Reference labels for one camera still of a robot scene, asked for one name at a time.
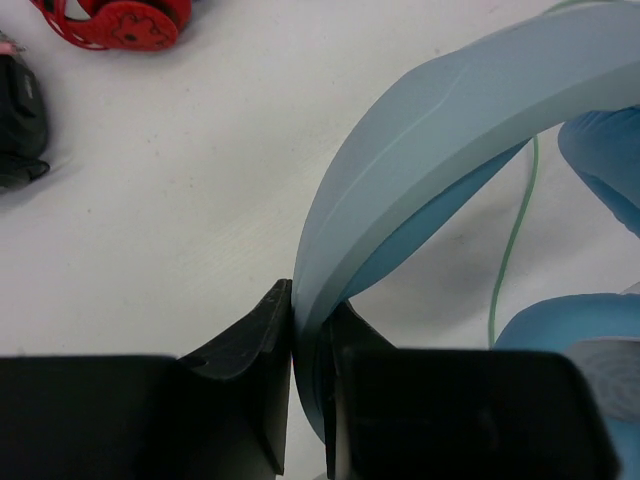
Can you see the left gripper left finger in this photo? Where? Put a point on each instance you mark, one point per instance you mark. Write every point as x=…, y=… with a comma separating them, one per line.
x=219, y=412

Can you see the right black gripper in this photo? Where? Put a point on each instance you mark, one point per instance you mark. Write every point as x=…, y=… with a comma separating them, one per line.
x=24, y=120

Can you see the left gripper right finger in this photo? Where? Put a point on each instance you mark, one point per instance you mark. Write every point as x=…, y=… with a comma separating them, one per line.
x=399, y=413

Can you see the red headphones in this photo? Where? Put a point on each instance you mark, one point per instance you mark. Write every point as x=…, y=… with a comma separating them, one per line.
x=134, y=25

